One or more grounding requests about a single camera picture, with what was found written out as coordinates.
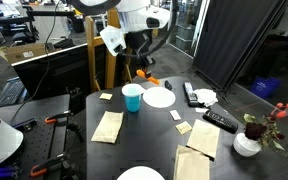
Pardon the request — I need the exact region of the crumpled white tissue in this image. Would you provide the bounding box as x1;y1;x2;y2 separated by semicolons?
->
193;88;219;108

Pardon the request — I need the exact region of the black keyboard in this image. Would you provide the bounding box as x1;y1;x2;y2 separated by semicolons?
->
0;77;28;108

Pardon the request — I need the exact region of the white paper plate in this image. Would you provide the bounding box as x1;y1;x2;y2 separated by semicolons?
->
142;86;177;109
116;165;166;180

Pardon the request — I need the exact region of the long black remote control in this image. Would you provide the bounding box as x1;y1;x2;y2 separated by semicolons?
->
183;81;200;108

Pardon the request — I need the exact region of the black background workbench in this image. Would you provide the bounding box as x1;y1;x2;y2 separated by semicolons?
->
0;0;77;46

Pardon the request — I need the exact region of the orange marker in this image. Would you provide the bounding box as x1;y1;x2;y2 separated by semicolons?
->
136;68;161;86

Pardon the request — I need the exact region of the wide black remote control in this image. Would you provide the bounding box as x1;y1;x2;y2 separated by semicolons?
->
202;109;239;135

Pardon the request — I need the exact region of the wooden frame stand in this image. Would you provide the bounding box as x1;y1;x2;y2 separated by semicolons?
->
84;9;133;94

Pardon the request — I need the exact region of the small black remote control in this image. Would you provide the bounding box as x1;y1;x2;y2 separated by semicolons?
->
164;79;173;91

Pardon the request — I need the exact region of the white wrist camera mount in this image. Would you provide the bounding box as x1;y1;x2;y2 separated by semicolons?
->
99;25;128;57

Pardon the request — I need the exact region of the black camera stand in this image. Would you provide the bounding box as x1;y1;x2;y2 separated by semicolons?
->
64;86;86;143

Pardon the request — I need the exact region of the thin black hanging cable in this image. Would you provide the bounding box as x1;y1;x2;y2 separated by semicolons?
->
9;0;62;125

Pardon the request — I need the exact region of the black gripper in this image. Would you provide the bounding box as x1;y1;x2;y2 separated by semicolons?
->
125;29;156;78

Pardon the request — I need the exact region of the cardboard box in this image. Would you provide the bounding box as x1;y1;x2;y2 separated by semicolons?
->
0;42;48;65

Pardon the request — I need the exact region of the small white pink card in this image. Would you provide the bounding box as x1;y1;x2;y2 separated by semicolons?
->
169;109;182;122

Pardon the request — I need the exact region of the white round vase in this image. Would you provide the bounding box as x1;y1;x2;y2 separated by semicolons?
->
233;132;262;158

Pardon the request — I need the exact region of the black perforated breadboard table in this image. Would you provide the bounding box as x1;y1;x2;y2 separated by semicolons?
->
0;94;72;180

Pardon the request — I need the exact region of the small white paper slip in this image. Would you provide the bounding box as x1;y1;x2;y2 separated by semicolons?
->
194;106;210;114

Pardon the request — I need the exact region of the black divider panel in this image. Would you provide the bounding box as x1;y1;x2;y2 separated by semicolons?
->
191;0;288;90

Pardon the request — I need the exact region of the blue plastic bin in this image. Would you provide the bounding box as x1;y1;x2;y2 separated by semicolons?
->
249;76;282;100

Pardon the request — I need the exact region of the yellow sticky note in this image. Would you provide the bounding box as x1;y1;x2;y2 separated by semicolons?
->
99;92;114;101
175;120;193;136

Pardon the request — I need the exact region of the black orange bar clamp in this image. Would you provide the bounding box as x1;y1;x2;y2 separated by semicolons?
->
29;152;70;178
44;110;74;125

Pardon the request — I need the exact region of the brown paper napkin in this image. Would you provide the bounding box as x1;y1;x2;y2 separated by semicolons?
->
172;144;211;180
186;118;221;160
90;110;125;145

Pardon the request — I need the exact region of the small black device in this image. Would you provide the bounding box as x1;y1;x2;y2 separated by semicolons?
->
12;116;39;133

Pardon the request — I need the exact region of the blue plastic cup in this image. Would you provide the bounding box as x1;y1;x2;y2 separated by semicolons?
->
121;83;146;113

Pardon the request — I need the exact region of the dark rose flower bunch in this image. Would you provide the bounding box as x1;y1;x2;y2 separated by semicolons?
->
243;101;288;158

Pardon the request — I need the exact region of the large black monitor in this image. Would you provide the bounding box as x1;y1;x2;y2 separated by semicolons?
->
11;42;97;101

